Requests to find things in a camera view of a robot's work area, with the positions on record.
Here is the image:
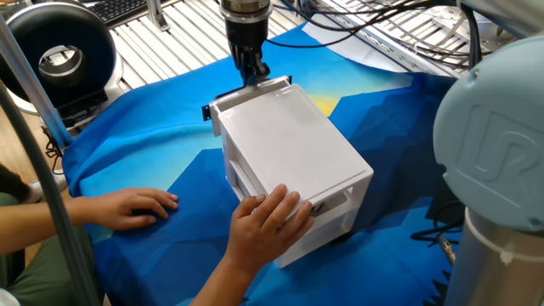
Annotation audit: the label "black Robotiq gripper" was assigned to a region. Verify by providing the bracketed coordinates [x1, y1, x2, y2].
[224, 15, 271, 86]

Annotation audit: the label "white drawer with black handle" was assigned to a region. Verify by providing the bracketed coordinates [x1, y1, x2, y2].
[201, 75, 294, 137]

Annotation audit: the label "white plastic drawer cabinet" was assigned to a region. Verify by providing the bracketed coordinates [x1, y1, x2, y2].
[217, 83, 375, 269]

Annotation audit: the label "person's right forearm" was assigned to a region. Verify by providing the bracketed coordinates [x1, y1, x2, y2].
[189, 254, 256, 306]

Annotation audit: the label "person's left forearm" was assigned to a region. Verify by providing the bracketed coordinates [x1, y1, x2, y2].
[0, 197, 97, 256]

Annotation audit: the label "person's right hand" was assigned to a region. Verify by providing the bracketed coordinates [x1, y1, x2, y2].
[223, 183, 315, 275]

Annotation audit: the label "person's left hand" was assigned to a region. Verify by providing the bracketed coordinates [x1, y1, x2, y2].
[87, 186, 179, 232]

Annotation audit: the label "white paper sheet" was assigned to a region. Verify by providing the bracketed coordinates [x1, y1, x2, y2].
[300, 20, 410, 73]

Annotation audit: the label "blue mountain print cloth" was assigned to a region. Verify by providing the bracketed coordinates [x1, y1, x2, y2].
[61, 20, 458, 306]

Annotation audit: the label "black computer keyboard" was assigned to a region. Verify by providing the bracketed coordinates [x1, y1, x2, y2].
[87, 0, 150, 26]

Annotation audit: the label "dark grey curved tube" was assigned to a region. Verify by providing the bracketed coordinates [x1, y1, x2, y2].
[0, 82, 105, 306]

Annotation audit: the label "green trousers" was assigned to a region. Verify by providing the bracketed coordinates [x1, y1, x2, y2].
[0, 190, 105, 306]

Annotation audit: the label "metal corner bracket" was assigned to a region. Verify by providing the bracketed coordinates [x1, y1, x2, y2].
[145, 0, 172, 33]

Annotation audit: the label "aluminium frame beam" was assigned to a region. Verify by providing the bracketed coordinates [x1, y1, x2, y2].
[0, 16, 74, 150]

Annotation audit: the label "thin black cable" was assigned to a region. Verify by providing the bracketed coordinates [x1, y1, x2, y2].
[41, 125, 65, 176]

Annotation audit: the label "black cable bundle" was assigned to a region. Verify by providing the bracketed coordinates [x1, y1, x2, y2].
[265, 0, 485, 70]

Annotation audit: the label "black cable with metal plug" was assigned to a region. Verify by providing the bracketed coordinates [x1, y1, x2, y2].
[410, 199, 467, 267]

